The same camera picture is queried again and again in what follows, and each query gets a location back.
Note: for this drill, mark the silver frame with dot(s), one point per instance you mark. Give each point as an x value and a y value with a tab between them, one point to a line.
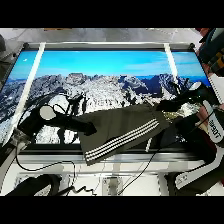
143	157

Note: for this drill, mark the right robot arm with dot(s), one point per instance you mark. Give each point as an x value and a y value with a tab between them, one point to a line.
213	126

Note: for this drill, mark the black pants with white stripes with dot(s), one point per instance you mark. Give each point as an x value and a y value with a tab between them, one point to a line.
123	128

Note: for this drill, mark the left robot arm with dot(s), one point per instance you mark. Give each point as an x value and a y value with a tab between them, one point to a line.
56	119

